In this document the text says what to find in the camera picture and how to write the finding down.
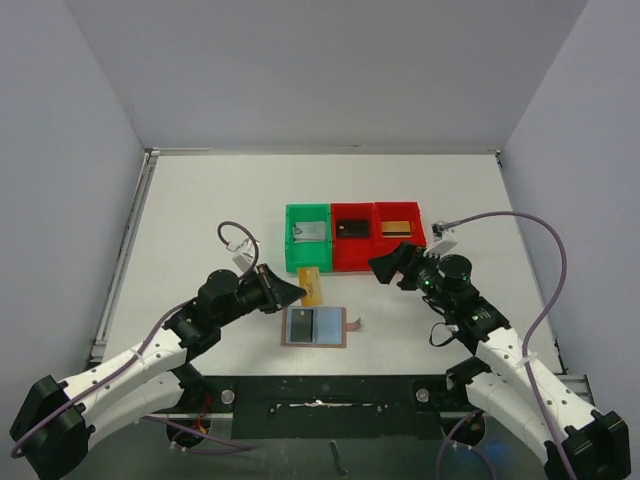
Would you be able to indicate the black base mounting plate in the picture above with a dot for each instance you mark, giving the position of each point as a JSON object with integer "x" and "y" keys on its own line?
{"x": 327, "y": 407}

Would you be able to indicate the dark grey card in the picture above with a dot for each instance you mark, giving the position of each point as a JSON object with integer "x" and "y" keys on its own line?
{"x": 352, "y": 228}

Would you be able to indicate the blue white striped card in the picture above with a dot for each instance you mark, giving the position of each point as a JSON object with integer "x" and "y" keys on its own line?
{"x": 309, "y": 232}

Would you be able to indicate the middle red plastic bin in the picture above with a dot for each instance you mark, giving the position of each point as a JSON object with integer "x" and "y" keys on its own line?
{"x": 352, "y": 255}

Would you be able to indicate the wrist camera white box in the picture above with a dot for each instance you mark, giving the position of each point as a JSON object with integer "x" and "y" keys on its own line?
{"x": 243, "y": 254}
{"x": 444, "y": 240}

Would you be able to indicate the brown leather card holder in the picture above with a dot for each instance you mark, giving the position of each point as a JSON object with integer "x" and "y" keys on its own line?
{"x": 331, "y": 327}

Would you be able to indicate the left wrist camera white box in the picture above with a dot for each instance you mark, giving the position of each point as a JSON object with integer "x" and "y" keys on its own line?
{"x": 243, "y": 254}

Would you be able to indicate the black VIP card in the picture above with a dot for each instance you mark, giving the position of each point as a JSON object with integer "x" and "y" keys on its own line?
{"x": 301, "y": 326}

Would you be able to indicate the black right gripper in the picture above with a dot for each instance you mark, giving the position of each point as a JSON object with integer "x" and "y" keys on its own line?
{"x": 409, "y": 266}

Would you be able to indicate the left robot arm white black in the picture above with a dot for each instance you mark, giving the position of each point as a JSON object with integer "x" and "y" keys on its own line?
{"x": 59, "y": 421}

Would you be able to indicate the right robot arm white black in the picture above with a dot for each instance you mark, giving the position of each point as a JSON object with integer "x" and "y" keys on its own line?
{"x": 505, "y": 379}

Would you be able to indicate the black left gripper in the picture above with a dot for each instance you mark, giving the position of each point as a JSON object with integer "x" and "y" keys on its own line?
{"x": 270, "y": 288}

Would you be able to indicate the green plastic bin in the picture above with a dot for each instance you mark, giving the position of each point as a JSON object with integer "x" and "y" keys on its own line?
{"x": 308, "y": 253}

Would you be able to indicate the gold VIP card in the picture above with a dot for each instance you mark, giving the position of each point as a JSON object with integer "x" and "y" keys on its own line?
{"x": 310, "y": 281}

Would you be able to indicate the gold card in bin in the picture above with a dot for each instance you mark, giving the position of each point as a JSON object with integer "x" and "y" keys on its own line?
{"x": 396, "y": 229}

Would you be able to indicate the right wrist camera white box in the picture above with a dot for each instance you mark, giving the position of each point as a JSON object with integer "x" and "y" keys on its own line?
{"x": 444, "y": 240}

